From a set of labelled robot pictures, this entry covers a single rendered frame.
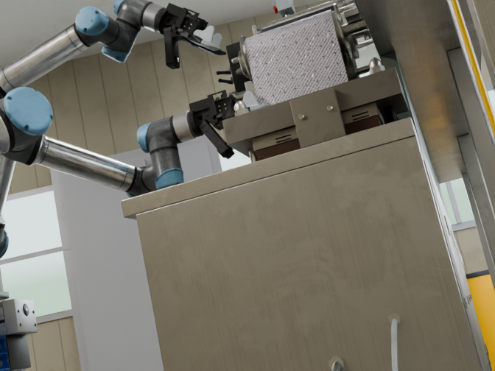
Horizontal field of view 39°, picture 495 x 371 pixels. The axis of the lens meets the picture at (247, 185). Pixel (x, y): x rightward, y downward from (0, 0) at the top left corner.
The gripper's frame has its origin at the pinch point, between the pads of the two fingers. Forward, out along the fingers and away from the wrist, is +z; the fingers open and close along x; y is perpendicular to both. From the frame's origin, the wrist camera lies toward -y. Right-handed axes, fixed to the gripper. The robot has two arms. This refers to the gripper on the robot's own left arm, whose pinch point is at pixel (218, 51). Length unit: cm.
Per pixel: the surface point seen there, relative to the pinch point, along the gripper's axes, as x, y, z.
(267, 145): -25.5, -19.1, 33.8
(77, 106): 310, -34, -249
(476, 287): 303, -26, 86
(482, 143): 7, 6, 73
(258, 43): -6.5, 5.1, 12.4
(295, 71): -6.7, 2.0, 25.0
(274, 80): -6.7, -2.3, 21.1
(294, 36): -6.7, 10.1, 20.7
